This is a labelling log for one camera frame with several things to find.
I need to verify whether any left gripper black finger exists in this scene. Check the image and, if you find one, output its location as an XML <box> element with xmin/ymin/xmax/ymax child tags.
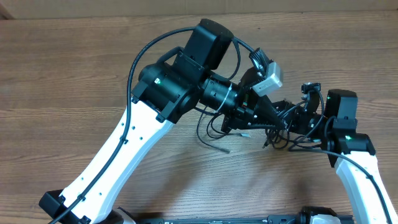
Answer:
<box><xmin>248</xmin><ymin>99</ymin><xmax>286</xmax><ymax>129</ymax></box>
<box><xmin>249</xmin><ymin>48</ymin><xmax>269</xmax><ymax>75</ymax></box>

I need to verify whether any black USB cable bundle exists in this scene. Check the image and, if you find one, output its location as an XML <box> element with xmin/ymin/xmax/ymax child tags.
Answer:
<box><xmin>195</xmin><ymin>105</ymin><xmax>324</xmax><ymax>154</ymax></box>

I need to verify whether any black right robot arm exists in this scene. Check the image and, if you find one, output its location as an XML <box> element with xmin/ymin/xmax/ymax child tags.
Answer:
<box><xmin>273</xmin><ymin>89</ymin><xmax>397</xmax><ymax>223</ymax></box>

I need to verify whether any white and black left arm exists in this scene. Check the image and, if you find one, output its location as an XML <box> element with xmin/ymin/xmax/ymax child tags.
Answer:
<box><xmin>39</xmin><ymin>19</ymin><xmax>287</xmax><ymax>223</ymax></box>

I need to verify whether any brown cardboard wall panel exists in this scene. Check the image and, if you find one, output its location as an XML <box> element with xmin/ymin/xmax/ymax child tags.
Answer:
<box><xmin>1</xmin><ymin>0</ymin><xmax>397</xmax><ymax>19</ymax></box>

